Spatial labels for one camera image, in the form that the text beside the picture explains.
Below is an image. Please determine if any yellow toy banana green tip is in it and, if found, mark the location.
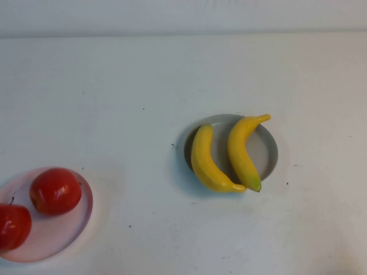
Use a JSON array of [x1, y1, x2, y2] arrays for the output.
[[228, 113, 272, 193]]

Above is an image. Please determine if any red toy apple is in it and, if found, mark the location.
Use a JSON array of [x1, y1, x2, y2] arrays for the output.
[[0, 197, 32, 252], [29, 167, 83, 216]]

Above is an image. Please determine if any grey-blue round plate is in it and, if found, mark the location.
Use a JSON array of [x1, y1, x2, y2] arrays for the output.
[[183, 113, 279, 184]]

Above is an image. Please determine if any pink round plate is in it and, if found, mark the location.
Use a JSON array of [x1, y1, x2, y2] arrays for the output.
[[0, 167, 94, 263]]

